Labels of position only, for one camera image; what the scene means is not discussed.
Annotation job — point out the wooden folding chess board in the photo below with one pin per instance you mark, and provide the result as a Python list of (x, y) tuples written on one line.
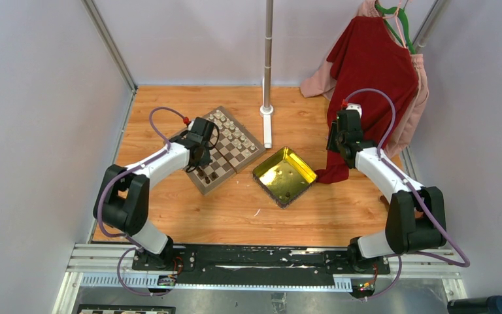
[(236, 148)]

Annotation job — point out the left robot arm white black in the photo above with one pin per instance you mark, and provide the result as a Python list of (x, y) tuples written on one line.
[(123, 199)]

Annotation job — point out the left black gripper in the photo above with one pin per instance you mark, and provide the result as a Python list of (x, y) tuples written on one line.
[(206, 159)]

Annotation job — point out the dark blue bottle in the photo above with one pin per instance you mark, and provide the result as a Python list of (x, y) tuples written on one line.
[(485, 305)]

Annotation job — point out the gold metal tray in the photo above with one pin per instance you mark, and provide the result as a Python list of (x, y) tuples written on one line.
[(284, 176)]

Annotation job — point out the red shirt on hanger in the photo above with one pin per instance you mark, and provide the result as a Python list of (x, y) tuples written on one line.
[(368, 66)]

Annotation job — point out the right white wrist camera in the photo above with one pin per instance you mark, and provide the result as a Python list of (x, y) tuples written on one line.
[(352, 107)]

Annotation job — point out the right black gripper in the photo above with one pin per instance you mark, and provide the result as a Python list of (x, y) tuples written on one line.
[(332, 144)]

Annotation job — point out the white stand base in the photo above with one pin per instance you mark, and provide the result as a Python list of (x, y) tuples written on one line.
[(267, 125)]

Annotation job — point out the grey metal stand pole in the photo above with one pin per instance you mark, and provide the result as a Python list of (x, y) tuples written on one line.
[(266, 86)]

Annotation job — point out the green clothes hanger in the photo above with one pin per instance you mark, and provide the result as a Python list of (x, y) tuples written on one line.
[(398, 23)]

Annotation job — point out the pink garment on hanger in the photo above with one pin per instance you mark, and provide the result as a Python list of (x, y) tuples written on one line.
[(403, 131)]

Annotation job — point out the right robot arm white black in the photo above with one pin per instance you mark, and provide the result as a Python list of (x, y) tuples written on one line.
[(416, 216)]

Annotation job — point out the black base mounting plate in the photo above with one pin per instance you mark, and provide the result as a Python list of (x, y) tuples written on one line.
[(258, 265)]

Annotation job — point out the aluminium rail frame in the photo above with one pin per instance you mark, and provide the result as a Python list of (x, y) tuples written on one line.
[(115, 278)]

